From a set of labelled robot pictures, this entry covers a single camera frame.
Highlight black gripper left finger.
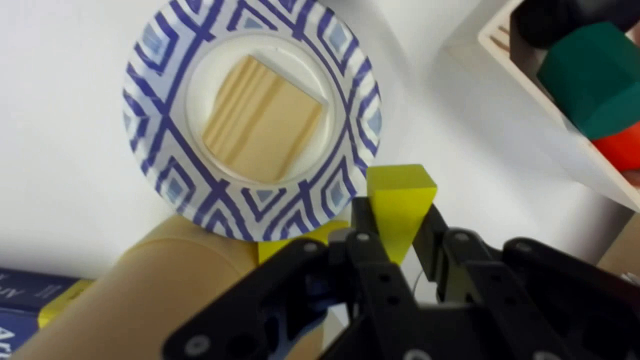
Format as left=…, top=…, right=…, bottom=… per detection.
left=158, top=195, right=428, bottom=360

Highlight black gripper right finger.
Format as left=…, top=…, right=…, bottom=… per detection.
left=412, top=202, right=640, bottom=360

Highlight yellow triangular block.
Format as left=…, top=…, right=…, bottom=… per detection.
left=367, top=162, right=440, bottom=266

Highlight small cardboard box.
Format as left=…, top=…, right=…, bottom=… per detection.
left=597, top=211, right=640, bottom=282

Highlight small wooden tray box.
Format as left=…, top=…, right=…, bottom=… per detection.
left=476, top=0, right=640, bottom=216

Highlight tan bottle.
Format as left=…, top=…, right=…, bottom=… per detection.
left=12, top=214, right=337, bottom=360

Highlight red cylinder block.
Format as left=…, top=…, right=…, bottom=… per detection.
left=592, top=122, right=640, bottom=174

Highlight square flat wooden block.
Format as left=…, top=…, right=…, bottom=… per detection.
left=201, top=54, right=330, bottom=185

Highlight blue patterned paper plate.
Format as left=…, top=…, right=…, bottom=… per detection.
left=120, top=0, right=387, bottom=244

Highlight green block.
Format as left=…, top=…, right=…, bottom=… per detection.
left=537, top=20, right=640, bottom=141

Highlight blue hardcover book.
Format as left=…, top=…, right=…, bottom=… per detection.
left=0, top=266, right=96, bottom=356

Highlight black block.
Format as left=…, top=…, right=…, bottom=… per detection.
left=516, top=0, right=640, bottom=49

